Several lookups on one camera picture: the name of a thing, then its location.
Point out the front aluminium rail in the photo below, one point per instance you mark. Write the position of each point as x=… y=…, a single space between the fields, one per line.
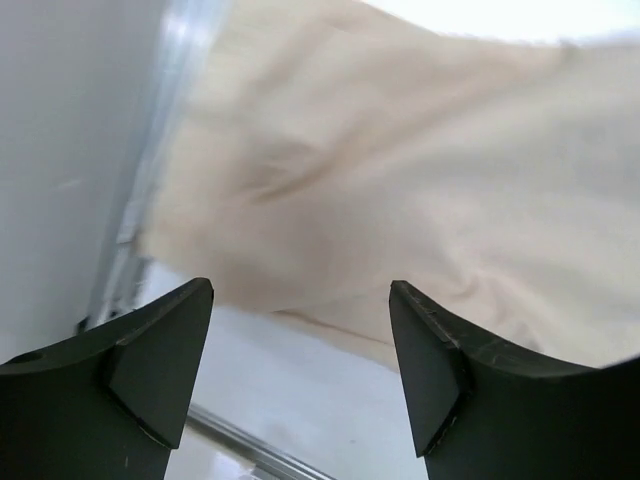
x=269 y=462

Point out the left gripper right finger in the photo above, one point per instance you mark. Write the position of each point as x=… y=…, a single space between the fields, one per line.
x=483 y=408

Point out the beige trousers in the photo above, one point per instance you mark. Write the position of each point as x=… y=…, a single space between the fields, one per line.
x=328 y=149

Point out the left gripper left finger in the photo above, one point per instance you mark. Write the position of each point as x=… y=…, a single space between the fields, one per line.
x=110 y=403

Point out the left aluminium frame rail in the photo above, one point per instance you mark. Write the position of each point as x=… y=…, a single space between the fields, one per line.
x=188 y=30

